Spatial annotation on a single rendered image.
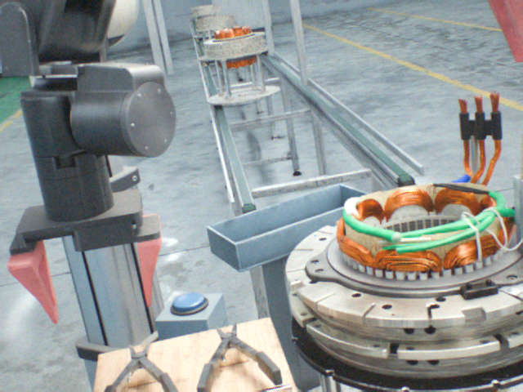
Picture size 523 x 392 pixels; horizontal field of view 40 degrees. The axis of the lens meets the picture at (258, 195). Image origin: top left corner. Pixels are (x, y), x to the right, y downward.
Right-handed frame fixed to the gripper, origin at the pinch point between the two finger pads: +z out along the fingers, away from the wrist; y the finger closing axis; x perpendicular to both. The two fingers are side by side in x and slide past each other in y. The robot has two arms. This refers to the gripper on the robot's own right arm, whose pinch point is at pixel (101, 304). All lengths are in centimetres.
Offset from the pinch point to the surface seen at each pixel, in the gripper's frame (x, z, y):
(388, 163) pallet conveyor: 153, 42, 76
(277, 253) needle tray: 35.3, 14.0, 21.1
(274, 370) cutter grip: -5.7, 6.6, 14.0
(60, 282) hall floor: 303, 127, -61
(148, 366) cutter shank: 0.8, 7.7, 2.9
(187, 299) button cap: 23.3, 12.7, 7.3
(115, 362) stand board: 7.6, 10.5, -0.9
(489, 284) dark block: -0.8, 5.0, 36.4
